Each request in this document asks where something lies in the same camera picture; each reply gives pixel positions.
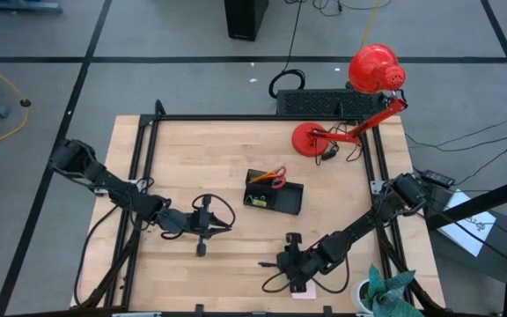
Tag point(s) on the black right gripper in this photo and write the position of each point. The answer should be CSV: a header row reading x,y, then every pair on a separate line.
x,y
304,264

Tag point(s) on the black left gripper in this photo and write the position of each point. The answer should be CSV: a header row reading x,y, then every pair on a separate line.
x,y
201,222

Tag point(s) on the black ballpoint pen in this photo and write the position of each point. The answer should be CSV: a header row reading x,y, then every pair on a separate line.
x,y
267,265

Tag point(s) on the yellow-green block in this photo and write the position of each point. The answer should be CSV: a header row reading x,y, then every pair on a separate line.
x,y
260,203

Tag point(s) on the black mesh desk organizer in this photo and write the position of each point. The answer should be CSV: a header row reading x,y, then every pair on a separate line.
x,y
286,198

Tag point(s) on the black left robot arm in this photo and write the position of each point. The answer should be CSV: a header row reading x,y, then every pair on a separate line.
x,y
117,189

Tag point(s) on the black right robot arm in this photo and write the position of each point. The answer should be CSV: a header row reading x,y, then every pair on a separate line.
x,y
359,229

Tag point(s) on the pink sticky note pad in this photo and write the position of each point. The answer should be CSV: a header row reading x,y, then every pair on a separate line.
x,y
308,296

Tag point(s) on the black table edge clamp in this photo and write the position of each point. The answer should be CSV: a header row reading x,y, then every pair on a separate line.
x,y
328,310
199,309

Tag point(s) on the silver aluminium extrusion bar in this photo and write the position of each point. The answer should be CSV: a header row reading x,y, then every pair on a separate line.
x,y
137,314

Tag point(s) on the black keyboard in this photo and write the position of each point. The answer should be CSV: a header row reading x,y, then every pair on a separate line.
x,y
324,103

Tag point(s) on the black power adapter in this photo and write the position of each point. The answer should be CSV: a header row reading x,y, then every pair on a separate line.
x,y
438,178

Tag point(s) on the white printed paper sheet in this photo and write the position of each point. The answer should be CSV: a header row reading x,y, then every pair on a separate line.
x,y
469,240

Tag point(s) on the black computer tower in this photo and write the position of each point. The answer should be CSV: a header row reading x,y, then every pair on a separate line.
x,y
244,19

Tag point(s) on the red desk lamp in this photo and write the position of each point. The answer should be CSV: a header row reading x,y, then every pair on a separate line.
x,y
374,66

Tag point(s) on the small black floor disc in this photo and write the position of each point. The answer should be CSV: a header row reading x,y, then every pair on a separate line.
x,y
25,102

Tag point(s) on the blue-grey floor bar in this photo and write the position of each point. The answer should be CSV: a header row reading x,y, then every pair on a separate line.
x,y
24,6

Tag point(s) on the black frame corner bracket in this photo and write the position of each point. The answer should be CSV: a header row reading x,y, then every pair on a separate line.
x,y
160,110

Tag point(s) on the large black frame beam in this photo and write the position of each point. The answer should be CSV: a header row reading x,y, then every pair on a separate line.
x,y
478,204

